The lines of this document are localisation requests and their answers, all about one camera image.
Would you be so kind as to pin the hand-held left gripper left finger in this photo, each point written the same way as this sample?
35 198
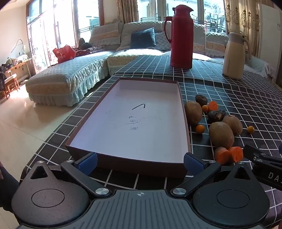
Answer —
87 164

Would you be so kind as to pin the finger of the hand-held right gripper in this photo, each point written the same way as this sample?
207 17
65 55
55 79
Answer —
260 154

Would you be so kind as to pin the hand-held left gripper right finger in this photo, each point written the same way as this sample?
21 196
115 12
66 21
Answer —
193 164

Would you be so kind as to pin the orange carrot piece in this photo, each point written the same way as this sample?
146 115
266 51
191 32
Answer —
213 105
236 154
222 156

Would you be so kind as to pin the small orange kumquat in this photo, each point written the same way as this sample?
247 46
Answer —
200 129
250 129
205 108

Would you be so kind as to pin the brown kiwi with sticker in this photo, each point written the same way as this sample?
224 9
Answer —
233 124

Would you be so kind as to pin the dark brown cracked fruit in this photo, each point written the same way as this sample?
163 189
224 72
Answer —
217 116

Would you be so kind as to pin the brown cardboard box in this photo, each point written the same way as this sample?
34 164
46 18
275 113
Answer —
132 132

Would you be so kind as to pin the dark brown round fruit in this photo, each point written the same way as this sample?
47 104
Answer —
201 100

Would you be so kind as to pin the black checked tablecloth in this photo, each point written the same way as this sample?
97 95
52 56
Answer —
242 94

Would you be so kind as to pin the sofa with quilted covers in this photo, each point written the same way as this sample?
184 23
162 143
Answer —
66 72

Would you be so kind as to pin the cream thermos jug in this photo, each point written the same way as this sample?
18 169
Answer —
233 57

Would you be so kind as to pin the red plastic bag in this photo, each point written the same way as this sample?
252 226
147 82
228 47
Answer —
63 54

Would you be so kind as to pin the wooden stool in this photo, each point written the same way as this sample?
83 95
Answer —
11 80

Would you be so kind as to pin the white standing air conditioner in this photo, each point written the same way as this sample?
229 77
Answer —
269 39

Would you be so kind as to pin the pile of clothes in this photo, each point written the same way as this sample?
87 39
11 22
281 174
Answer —
88 48

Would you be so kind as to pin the wooden side desk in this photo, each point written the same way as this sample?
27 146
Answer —
19 66

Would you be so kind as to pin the black bag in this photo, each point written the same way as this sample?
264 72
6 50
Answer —
2 79

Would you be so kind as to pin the red thermos flask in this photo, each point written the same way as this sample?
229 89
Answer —
181 39

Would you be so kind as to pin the zigzag patterned cushion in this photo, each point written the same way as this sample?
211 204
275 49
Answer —
163 41

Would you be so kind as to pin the dark blue cushion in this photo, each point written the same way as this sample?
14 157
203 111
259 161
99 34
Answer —
143 38

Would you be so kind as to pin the beige embroidered curtain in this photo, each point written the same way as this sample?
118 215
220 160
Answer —
242 17

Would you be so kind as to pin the desk lamp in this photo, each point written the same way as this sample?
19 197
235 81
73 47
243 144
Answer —
18 44

